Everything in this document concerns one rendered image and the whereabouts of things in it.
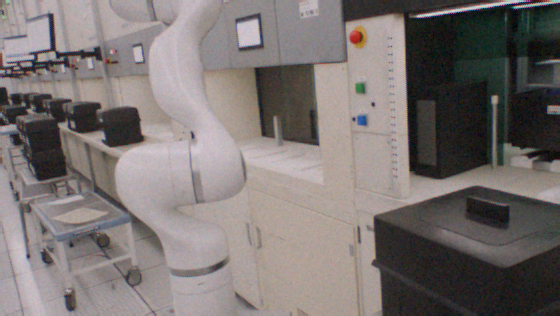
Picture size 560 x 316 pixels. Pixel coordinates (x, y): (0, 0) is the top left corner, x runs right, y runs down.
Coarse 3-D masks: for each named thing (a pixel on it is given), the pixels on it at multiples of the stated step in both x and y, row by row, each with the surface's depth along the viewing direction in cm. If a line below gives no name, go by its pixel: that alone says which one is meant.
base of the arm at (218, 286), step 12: (228, 264) 89; (168, 276) 89; (180, 276) 85; (204, 276) 85; (216, 276) 86; (228, 276) 89; (180, 288) 86; (192, 288) 85; (204, 288) 85; (216, 288) 87; (228, 288) 89; (180, 300) 87; (192, 300) 86; (204, 300) 86; (216, 300) 87; (228, 300) 89; (180, 312) 88; (192, 312) 86; (204, 312) 86; (216, 312) 87; (228, 312) 89
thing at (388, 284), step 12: (384, 276) 88; (384, 288) 89; (396, 288) 86; (408, 288) 83; (384, 300) 90; (396, 300) 86; (408, 300) 83; (420, 300) 80; (432, 300) 78; (384, 312) 90; (396, 312) 87; (408, 312) 84; (420, 312) 81; (432, 312) 78; (444, 312) 76; (456, 312) 73; (552, 312) 71
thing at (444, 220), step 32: (480, 192) 95; (384, 224) 84; (416, 224) 81; (448, 224) 79; (480, 224) 78; (512, 224) 77; (544, 224) 76; (384, 256) 86; (416, 256) 78; (448, 256) 72; (480, 256) 67; (512, 256) 66; (544, 256) 67; (416, 288) 79; (448, 288) 73; (480, 288) 67; (512, 288) 64; (544, 288) 68
